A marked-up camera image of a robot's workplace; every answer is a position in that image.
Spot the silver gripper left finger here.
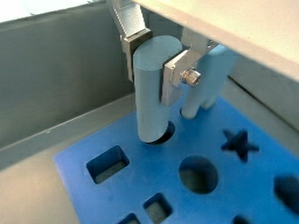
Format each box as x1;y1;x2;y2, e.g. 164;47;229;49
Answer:
107;0;153;81

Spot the light blue oval peg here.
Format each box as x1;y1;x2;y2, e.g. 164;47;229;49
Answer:
133;36;183;143

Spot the blue shape sorting board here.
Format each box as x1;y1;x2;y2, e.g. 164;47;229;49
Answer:
53;83;299;224

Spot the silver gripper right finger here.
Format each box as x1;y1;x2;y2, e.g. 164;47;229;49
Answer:
159;27;220;107

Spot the light blue three-lobed peg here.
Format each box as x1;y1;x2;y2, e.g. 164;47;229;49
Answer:
180;44;239;120

